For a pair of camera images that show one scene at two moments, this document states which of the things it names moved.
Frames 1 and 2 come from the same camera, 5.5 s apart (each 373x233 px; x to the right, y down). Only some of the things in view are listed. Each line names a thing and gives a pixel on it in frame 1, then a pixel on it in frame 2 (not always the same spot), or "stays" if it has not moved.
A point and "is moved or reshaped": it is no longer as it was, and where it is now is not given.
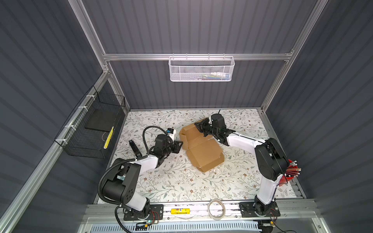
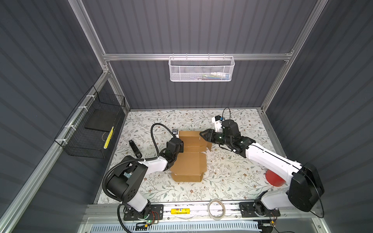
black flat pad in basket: x=102 y=119 stays
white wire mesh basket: x=190 y=69 stays
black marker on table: x=137 y=153 stays
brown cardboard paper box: x=205 y=152 is moved or reshaped
